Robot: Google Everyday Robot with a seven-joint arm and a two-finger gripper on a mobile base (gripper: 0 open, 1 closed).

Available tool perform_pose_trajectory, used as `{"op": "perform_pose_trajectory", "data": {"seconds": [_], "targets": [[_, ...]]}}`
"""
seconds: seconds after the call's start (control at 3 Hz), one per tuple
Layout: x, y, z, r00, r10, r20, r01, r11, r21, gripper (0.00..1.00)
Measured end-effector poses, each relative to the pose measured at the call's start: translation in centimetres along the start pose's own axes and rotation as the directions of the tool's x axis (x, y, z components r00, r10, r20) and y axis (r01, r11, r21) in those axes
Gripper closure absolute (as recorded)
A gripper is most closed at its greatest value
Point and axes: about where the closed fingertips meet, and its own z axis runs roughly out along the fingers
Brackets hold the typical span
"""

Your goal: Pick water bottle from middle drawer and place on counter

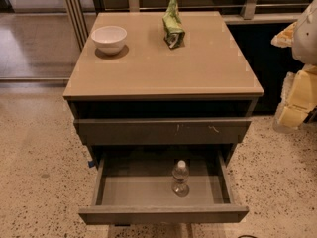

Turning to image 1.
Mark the closed grey top drawer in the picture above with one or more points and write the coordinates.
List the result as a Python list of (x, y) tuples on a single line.
[(183, 131)]

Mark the green chip bag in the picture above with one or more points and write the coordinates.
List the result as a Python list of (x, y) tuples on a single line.
[(174, 33)]

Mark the clear plastic water bottle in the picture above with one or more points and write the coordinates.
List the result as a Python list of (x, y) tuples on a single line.
[(180, 174)]

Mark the grey drawer cabinet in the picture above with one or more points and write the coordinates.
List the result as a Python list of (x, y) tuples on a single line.
[(207, 77)]

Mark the open grey middle drawer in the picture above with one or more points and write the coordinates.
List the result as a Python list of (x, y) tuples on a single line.
[(136, 188)]

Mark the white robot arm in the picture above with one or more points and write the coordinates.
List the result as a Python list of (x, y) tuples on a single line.
[(304, 47)]

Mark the white rounded gripper body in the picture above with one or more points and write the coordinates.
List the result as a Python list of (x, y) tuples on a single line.
[(306, 39)]

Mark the white ceramic bowl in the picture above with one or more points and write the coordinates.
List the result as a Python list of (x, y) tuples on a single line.
[(109, 39)]

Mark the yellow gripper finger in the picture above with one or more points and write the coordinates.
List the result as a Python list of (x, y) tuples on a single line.
[(298, 97)]

